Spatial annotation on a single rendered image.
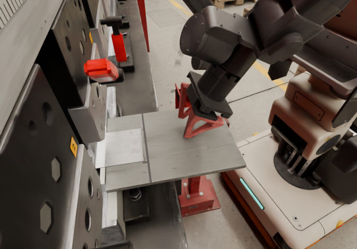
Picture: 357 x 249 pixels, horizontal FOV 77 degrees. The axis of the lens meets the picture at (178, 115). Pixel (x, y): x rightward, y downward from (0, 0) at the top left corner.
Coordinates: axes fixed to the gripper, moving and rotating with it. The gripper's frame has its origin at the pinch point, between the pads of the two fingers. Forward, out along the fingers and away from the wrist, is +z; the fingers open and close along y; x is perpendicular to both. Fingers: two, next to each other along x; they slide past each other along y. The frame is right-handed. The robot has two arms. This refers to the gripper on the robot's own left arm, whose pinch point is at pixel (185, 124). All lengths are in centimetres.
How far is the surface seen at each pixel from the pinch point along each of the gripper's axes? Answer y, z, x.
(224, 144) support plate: 4.2, -0.8, 8.1
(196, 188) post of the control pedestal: -27, 67, 54
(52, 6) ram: 8.2, -16.2, -25.5
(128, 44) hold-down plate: -62, 16, -3
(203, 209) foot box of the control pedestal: -22, 80, 66
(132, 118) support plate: -7.2, 8.1, -7.7
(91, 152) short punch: 5.5, 6.1, -16.6
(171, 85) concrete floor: -147, 78, 70
